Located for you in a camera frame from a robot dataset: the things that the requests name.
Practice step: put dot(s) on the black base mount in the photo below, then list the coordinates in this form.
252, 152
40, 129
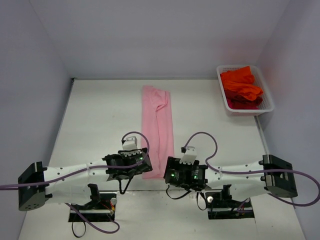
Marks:
221, 206
98, 212

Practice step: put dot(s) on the white plastic basket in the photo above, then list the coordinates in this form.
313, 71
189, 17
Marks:
267, 104

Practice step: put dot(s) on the pink t shirt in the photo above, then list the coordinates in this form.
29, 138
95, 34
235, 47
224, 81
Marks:
157, 127

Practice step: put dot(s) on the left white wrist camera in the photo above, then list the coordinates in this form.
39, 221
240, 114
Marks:
129, 143

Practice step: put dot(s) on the dark red t shirt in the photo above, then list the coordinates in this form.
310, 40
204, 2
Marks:
244, 104

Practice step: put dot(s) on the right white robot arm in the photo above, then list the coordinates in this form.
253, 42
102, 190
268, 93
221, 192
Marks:
270, 175

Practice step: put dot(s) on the orange t shirt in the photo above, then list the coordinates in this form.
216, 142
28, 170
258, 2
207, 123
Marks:
241, 82

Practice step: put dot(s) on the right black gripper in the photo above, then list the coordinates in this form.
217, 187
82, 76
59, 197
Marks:
168, 168

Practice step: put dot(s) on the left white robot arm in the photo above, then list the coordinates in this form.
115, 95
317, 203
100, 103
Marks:
78, 184

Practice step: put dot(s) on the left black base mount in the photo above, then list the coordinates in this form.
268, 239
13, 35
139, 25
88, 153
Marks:
98, 212

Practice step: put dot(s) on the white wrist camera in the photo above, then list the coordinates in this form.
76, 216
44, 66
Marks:
189, 155
129, 143

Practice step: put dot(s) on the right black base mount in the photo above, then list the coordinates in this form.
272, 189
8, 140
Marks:
221, 206

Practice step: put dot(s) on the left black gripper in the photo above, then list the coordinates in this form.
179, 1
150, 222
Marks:
146, 162

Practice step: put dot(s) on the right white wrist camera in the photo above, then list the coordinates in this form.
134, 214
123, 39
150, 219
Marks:
189, 155

